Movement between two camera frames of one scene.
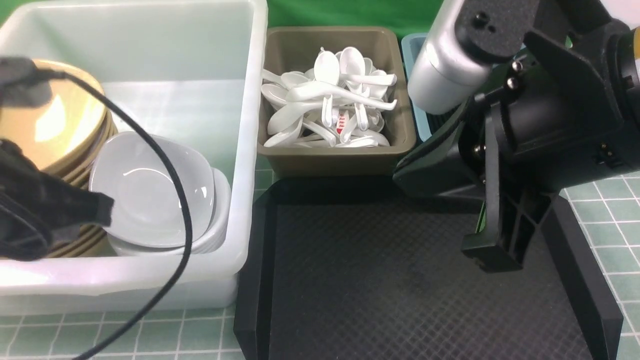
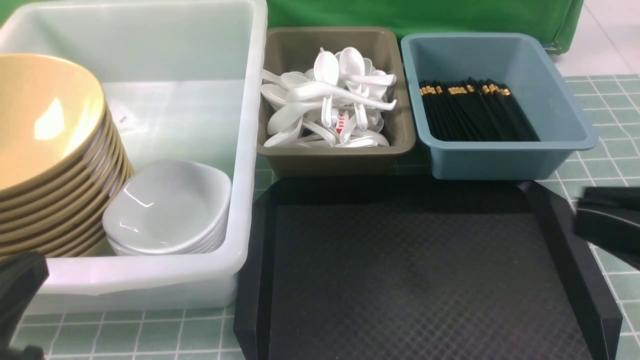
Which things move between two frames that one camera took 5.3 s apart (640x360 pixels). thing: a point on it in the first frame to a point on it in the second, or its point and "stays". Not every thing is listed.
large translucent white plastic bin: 193,72 stays
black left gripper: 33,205 to 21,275
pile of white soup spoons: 339,103 stays
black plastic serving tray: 368,268 stays
